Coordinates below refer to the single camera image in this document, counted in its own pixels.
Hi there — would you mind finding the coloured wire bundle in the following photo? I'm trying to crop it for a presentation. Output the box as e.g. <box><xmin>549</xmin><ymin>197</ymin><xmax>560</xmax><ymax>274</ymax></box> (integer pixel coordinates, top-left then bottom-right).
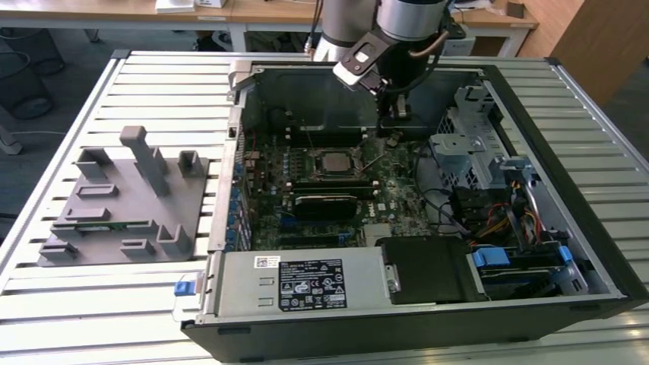
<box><xmin>485</xmin><ymin>182</ymin><xmax>540</xmax><ymax>239</ymax></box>

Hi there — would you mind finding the black PC case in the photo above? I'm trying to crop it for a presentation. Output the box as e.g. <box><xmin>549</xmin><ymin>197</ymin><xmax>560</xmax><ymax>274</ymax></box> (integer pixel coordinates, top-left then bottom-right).
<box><xmin>180</xmin><ymin>56</ymin><xmax>649</xmax><ymax>364</ymax></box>

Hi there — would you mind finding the small black graphics card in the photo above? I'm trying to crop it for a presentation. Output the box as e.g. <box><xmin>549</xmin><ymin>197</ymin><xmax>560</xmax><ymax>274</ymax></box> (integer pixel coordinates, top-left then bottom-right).
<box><xmin>292</xmin><ymin>193</ymin><xmax>359</xmax><ymax>221</ymax></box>

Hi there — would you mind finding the grey parts rack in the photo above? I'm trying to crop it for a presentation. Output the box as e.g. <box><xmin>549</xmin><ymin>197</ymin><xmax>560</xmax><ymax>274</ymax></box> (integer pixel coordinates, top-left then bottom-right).
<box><xmin>38</xmin><ymin>125</ymin><xmax>212</xmax><ymax>268</ymax></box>

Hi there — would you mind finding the black cable copper connector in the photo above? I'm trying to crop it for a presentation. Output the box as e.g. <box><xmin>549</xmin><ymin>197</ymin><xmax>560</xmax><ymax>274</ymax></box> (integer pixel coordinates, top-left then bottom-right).
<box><xmin>409</xmin><ymin>30</ymin><xmax>452</xmax><ymax>61</ymax></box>

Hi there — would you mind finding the wooden cabinet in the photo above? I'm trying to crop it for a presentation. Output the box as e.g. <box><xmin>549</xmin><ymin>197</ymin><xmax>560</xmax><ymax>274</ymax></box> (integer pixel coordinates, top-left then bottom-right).
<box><xmin>516</xmin><ymin>0</ymin><xmax>649</xmax><ymax>110</ymax></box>

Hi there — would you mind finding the silver power supply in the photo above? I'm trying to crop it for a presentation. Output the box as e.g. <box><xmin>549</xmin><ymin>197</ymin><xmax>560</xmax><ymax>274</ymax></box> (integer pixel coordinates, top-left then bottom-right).
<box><xmin>195</xmin><ymin>249</ymin><xmax>401</xmax><ymax>319</ymax></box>

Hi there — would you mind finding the black RAM slot row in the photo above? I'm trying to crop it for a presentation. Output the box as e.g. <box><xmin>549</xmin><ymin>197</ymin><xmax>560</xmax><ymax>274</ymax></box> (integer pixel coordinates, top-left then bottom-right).
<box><xmin>285</xmin><ymin>125</ymin><xmax>371</xmax><ymax>148</ymax></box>
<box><xmin>291</xmin><ymin>180</ymin><xmax>380</xmax><ymax>198</ymax></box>

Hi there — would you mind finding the CPU socket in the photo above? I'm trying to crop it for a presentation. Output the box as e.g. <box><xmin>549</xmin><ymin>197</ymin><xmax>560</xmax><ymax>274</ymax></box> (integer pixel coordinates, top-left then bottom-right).
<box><xmin>309</xmin><ymin>147</ymin><xmax>364</xmax><ymax>180</ymax></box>

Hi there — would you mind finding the black internal cable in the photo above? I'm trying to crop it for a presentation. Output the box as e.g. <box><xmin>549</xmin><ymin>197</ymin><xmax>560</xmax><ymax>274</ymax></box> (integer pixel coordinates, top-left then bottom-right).
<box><xmin>413</xmin><ymin>151</ymin><xmax>471</xmax><ymax>239</ymax></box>

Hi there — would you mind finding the green RAM stick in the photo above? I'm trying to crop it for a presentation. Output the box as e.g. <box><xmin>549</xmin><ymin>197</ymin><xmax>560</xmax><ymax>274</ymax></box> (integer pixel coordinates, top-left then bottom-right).
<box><xmin>75</xmin><ymin>222</ymin><xmax>150</xmax><ymax>233</ymax></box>

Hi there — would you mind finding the blue plastic latch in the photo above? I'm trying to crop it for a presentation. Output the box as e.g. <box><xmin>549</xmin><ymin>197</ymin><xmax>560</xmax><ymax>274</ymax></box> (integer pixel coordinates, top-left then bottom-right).
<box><xmin>556</xmin><ymin>245</ymin><xmax>577</xmax><ymax>284</ymax></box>

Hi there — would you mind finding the silver CPU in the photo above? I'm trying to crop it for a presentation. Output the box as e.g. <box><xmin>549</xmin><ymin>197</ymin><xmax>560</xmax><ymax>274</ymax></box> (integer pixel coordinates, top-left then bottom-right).
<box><xmin>317</xmin><ymin>151</ymin><xmax>360</xmax><ymax>174</ymax></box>

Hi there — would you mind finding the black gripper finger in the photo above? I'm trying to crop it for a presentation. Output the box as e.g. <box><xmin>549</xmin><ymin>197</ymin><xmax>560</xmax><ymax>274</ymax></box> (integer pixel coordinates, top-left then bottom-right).
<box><xmin>389</xmin><ymin>94</ymin><xmax>411</xmax><ymax>122</ymax></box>
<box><xmin>376</xmin><ymin>90</ymin><xmax>391</xmax><ymax>138</ymax></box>

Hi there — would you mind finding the grey case latch handle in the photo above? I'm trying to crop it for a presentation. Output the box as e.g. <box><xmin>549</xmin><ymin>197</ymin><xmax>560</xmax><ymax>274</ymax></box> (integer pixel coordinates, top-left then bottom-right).
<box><xmin>227</xmin><ymin>60</ymin><xmax>255</xmax><ymax>104</ymax></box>

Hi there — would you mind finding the blue disk carrier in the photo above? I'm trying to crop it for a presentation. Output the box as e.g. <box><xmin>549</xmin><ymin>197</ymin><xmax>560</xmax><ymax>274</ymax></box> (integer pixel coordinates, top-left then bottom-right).
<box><xmin>469</xmin><ymin>246</ymin><xmax>512</xmax><ymax>274</ymax></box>

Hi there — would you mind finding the black plastic shroud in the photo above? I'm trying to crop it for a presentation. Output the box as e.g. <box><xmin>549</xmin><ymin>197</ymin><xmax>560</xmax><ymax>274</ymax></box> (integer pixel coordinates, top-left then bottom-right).
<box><xmin>380</xmin><ymin>235</ymin><xmax>488</xmax><ymax>306</ymax></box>

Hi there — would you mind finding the silver drive cage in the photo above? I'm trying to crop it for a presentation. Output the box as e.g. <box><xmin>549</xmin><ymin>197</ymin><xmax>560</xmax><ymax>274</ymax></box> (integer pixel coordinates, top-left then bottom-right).
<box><xmin>428</xmin><ymin>85</ymin><xmax>513</xmax><ymax>191</ymax></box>

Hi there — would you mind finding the black bin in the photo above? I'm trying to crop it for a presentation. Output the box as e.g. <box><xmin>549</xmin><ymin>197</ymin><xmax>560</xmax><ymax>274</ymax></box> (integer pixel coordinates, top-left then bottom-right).
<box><xmin>0</xmin><ymin>28</ymin><xmax>67</xmax><ymax>121</ymax></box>

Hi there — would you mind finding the black expansion slot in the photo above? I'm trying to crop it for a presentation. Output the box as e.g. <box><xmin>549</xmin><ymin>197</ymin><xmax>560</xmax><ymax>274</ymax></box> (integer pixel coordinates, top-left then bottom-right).
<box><xmin>280</xmin><ymin>235</ymin><xmax>341</xmax><ymax>247</ymax></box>

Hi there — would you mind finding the small silver heat sink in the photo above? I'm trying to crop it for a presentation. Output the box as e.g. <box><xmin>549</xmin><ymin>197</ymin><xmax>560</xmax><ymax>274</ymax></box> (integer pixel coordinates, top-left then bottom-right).
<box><xmin>363</xmin><ymin>224</ymin><xmax>395</xmax><ymax>244</ymax></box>

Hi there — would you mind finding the green motherboard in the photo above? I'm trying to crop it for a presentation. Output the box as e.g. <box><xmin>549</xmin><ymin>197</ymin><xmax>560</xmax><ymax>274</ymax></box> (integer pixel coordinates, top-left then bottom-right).
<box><xmin>241</xmin><ymin>129</ymin><xmax>451</xmax><ymax>252</ymax></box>

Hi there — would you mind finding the white desk foot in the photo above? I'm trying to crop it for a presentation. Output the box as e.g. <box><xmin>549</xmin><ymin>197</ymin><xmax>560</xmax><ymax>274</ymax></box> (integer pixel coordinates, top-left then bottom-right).
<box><xmin>0</xmin><ymin>123</ymin><xmax>24</xmax><ymax>156</ymax></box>

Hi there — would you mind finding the metal socket cover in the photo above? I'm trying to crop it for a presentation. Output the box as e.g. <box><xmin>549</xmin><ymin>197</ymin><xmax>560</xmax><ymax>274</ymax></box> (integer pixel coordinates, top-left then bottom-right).
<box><xmin>353</xmin><ymin>132</ymin><xmax>389</xmax><ymax>171</ymax></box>

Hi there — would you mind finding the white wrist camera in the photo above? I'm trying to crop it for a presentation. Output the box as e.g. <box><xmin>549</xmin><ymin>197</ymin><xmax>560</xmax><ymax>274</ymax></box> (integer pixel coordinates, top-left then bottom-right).
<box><xmin>332</xmin><ymin>31</ymin><xmax>396</xmax><ymax>95</ymax></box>

